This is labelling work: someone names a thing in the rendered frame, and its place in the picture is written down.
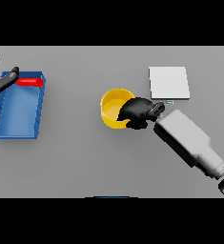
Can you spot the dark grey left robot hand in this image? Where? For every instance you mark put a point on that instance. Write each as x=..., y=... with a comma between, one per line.
x=2, y=82

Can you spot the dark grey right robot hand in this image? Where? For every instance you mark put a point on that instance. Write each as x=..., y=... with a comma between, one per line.
x=138, y=111

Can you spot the yellow bowl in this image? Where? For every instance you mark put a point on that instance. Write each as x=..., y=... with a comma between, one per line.
x=112, y=108

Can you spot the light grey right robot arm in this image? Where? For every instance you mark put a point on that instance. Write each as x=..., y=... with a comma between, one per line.
x=193, y=144

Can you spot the red beaker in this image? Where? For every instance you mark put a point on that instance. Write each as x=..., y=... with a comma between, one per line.
x=29, y=82

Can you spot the pale square measuring scale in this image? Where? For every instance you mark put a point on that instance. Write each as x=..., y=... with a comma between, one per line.
x=169, y=82

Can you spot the blue rectangular tray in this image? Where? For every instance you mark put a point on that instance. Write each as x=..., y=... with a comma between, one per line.
x=16, y=106

